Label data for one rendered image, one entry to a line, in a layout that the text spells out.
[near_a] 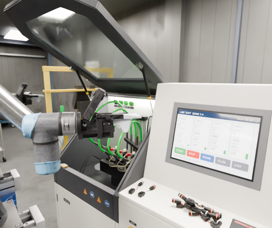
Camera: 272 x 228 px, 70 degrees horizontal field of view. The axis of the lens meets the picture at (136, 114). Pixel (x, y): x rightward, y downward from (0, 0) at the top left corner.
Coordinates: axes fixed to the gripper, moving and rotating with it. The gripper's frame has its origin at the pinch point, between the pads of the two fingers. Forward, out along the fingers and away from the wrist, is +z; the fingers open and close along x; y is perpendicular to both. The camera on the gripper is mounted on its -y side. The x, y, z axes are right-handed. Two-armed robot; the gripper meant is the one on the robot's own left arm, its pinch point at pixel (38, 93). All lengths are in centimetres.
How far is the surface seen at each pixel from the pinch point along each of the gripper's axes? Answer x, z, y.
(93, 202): 77, -25, 53
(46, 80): -134, 132, 9
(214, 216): 143, -34, 26
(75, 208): 59, -19, 69
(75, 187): 59, -20, 53
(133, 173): 98, -19, 29
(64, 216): 46, -15, 85
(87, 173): 51, 4, 56
